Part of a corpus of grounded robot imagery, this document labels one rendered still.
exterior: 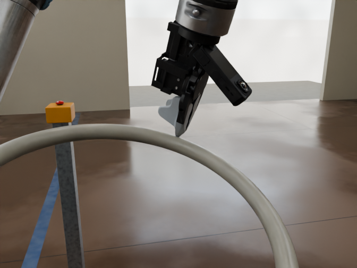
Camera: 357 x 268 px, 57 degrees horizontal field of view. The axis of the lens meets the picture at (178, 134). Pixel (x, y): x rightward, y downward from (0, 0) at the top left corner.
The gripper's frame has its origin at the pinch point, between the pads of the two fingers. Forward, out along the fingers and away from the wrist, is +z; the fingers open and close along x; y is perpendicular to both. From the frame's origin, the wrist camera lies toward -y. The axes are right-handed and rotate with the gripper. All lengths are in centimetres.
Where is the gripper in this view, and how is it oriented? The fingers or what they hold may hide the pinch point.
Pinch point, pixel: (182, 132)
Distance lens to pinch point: 64.3
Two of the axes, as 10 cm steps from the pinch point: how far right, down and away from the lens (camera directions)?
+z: -2.3, 8.0, 5.5
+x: -4.0, 4.4, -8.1
